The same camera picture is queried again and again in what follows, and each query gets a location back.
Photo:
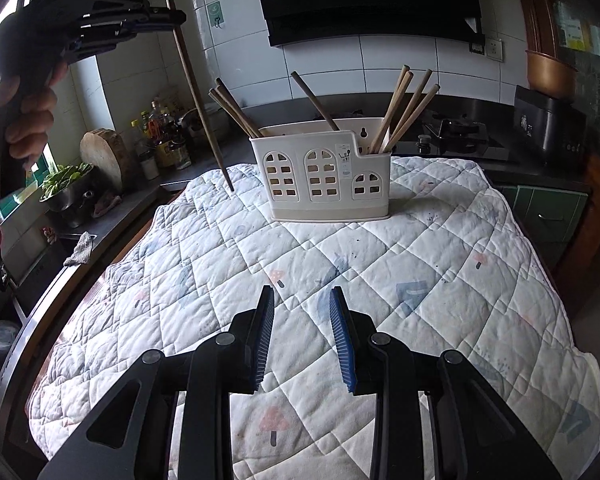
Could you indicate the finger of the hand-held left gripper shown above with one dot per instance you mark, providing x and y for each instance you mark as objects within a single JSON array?
[
  {"x": 100, "y": 37},
  {"x": 110, "y": 0}
]

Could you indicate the black glass gas stove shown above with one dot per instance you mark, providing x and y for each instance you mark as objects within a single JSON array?
[{"x": 460, "y": 132}]

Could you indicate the person's left hand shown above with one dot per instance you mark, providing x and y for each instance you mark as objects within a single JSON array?
[{"x": 32, "y": 110}]

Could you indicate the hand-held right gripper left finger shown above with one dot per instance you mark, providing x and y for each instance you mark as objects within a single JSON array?
[{"x": 265, "y": 340}]

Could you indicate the copper coloured pot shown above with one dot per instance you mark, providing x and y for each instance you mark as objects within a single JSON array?
[{"x": 550, "y": 75}]

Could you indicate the round wooden cutting board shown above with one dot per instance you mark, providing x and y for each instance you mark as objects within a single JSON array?
[{"x": 105, "y": 157}]

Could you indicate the adhesive wall hook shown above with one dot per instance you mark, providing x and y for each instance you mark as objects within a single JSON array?
[{"x": 215, "y": 12}]

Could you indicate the grey dish rag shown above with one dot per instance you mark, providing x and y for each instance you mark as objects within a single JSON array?
[{"x": 80, "y": 250}]

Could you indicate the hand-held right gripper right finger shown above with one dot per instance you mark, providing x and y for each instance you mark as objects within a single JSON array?
[{"x": 341, "y": 340}]

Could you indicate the black wall plug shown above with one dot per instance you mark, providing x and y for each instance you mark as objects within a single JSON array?
[{"x": 476, "y": 47}]

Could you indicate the green leafy vegetables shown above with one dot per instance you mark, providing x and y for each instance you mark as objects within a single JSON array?
[{"x": 62, "y": 180}]

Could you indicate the white lidded pot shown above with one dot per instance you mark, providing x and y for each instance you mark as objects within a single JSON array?
[{"x": 192, "y": 122}]

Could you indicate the white quilted blanket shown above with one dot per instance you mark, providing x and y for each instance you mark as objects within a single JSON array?
[{"x": 430, "y": 240}]

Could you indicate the black rice cooker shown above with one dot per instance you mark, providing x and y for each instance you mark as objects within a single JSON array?
[{"x": 545, "y": 125}]

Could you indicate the wooden glass door cabinet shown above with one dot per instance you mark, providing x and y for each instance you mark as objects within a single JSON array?
[{"x": 527, "y": 10}]

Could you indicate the steel bowl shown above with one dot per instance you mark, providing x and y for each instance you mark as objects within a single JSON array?
[{"x": 72, "y": 205}]

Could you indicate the cream plastic utensil holder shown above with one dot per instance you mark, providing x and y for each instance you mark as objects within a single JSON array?
[{"x": 330, "y": 200}]

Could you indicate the white wall socket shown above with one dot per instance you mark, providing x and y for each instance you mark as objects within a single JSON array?
[{"x": 495, "y": 50}]

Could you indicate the green cabinet door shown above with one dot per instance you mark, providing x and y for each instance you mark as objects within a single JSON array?
[{"x": 545, "y": 220}]

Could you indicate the cluster of condiment bottles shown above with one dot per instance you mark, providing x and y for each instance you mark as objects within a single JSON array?
[{"x": 162, "y": 145}]

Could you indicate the black range hood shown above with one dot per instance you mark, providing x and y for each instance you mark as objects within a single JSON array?
[{"x": 370, "y": 0}]

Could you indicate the green framed window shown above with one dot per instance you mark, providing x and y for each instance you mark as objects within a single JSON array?
[{"x": 7, "y": 7}]

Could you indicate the pink rag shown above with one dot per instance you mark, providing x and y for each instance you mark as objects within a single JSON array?
[{"x": 107, "y": 205}]

